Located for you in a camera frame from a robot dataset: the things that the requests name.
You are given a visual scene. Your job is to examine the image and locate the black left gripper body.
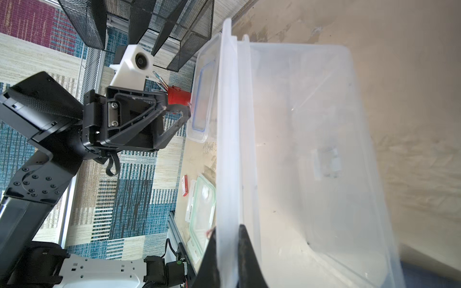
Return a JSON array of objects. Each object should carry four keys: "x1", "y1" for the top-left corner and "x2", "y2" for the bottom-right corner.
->
[{"x1": 81, "y1": 90, "x2": 154, "y2": 160}]

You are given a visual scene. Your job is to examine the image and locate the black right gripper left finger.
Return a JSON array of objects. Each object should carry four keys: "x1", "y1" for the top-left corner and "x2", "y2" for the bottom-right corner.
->
[{"x1": 192, "y1": 229, "x2": 220, "y2": 288}]

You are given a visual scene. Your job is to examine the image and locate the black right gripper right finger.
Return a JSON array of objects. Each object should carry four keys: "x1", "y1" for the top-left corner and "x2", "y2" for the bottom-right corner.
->
[{"x1": 238, "y1": 224, "x2": 268, "y2": 288}]

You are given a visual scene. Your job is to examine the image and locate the blue-rimmed clear lid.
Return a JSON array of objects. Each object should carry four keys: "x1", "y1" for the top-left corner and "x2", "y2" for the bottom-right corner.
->
[{"x1": 192, "y1": 60, "x2": 216, "y2": 132}]

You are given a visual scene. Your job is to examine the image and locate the blue-rimmed clear lunch box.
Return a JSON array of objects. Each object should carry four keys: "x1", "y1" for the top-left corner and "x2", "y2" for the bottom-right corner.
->
[{"x1": 186, "y1": 33, "x2": 222, "y2": 143}]

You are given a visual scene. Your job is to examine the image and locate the green-rimmed lunch box lid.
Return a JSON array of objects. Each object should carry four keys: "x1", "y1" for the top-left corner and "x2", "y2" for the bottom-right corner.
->
[{"x1": 187, "y1": 175, "x2": 216, "y2": 264}]

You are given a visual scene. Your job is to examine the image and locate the clear lunch box lid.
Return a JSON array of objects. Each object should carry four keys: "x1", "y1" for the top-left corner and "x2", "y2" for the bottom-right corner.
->
[{"x1": 216, "y1": 18, "x2": 240, "y2": 288}]

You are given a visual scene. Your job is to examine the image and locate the grey cleaning cloth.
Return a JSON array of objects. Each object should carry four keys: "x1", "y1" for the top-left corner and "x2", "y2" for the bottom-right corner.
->
[{"x1": 401, "y1": 262, "x2": 461, "y2": 288}]

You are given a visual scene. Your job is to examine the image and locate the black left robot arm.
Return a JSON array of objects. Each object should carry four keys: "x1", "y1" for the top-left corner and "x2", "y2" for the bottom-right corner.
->
[{"x1": 1, "y1": 72, "x2": 191, "y2": 287}]

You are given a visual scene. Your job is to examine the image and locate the red pencil cup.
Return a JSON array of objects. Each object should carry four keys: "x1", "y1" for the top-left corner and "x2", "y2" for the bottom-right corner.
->
[{"x1": 168, "y1": 86, "x2": 191, "y2": 106}]

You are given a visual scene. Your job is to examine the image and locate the pens in red cup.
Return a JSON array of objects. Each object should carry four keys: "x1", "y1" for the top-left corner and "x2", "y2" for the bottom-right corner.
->
[{"x1": 152, "y1": 71, "x2": 169, "y2": 92}]

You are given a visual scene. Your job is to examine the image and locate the small red white card box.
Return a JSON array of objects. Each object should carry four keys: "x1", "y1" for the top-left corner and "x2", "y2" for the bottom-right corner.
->
[{"x1": 181, "y1": 175, "x2": 189, "y2": 197}]

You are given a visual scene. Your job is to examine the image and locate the black mesh shelf rack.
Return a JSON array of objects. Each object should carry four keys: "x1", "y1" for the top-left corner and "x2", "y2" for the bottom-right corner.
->
[{"x1": 59, "y1": 1, "x2": 214, "y2": 72}]

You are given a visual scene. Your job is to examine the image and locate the aluminium front rail frame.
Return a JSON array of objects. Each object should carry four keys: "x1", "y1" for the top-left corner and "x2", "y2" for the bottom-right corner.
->
[{"x1": 166, "y1": 210, "x2": 197, "y2": 278}]

